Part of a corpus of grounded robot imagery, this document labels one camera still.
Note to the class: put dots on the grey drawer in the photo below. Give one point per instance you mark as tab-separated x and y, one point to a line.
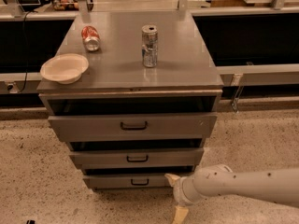
132	127
126	181
136	158

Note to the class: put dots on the white paper bowl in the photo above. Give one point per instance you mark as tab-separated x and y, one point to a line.
65	68

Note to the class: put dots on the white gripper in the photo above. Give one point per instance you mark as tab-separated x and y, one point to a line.
178	190

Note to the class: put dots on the red soda can lying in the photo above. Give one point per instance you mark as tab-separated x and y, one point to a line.
90	38

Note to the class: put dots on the grey middle drawer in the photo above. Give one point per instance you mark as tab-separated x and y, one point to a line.
136	158

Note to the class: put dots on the grey top drawer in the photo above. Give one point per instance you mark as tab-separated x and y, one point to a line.
132	127

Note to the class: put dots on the grey metal drawer cabinet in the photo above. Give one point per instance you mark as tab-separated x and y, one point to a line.
185	80

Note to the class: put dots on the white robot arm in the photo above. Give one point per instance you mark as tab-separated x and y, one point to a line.
275	186

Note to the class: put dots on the grey bottom drawer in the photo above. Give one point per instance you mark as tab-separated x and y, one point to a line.
126	181

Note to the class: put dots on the silver upright can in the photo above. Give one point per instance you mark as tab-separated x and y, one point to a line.
149	45

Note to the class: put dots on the metal bracket on rail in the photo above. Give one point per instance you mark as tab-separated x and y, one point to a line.
238	90

